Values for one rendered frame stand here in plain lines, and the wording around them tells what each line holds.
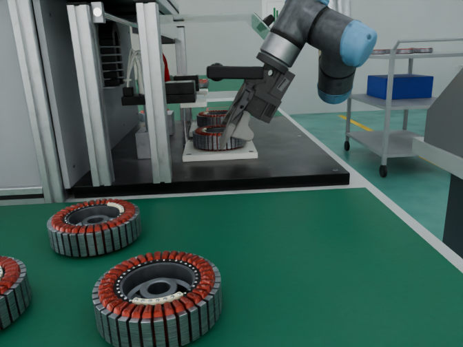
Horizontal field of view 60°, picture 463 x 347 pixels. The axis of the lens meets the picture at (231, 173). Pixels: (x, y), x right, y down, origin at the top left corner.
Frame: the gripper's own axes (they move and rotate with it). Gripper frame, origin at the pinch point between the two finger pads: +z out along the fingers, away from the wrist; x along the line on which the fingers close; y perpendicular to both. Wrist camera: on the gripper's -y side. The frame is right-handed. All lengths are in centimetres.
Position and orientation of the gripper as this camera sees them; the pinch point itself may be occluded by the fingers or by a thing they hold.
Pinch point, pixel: (218, 140)
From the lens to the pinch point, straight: 85.9
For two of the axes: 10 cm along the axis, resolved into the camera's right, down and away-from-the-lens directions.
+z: -4.9, 8.4, 2.3
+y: 8.7, 4.6, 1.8
